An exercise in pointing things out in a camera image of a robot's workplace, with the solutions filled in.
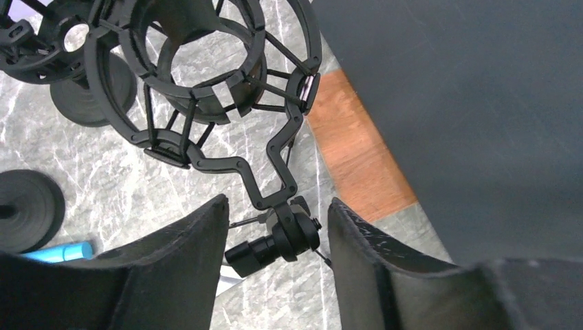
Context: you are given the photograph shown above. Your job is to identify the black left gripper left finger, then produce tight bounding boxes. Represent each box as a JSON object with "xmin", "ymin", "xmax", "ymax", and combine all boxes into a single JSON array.
[{"xmin": 1, "ymin": 194, "xmax": 229, "ymax": 329}]

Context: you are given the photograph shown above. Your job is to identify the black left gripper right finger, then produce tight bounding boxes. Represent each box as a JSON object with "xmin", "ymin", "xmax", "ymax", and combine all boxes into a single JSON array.
[{"xmin": 328, "ymin": 198, "xmax": 582, "ymax": 329}]

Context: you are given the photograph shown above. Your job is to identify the blue toy microphone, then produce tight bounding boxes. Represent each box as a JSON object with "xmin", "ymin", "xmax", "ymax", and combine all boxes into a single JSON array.
[{"xmin": 21, "ymin": 241, "xmax": 94, "ymax": 263}]

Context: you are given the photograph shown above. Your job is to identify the black stand for pink microphone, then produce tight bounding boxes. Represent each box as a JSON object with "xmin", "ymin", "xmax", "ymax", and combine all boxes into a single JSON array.
[{"xmin": 1, "ymin": 169, "xmax": 65, "ymax": 254}]

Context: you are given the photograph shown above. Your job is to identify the black tripod microphone stand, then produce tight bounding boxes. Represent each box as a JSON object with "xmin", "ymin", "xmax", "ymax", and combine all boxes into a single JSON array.
[{"xmin": 84, "ymin": 1, "xmax": 322, "ymax": 277}]

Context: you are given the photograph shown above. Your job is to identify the wooden board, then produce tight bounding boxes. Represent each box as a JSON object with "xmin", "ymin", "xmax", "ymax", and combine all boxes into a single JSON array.
[{"xmin": 307, "ymin": 69, "xmax": 417, "ymax": 222}]

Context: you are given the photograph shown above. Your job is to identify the dark grey network switch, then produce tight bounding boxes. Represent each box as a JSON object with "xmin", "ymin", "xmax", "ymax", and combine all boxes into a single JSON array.
[{"xmin": 312, "ymin": 1, "xmax": 582, "ymax": 264}]

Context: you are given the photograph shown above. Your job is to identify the black shock mount stand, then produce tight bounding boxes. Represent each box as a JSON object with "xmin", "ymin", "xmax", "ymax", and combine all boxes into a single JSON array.
[{"xmin": 1, "ymin": 1, "xmax": 109, "ymax": 127}]

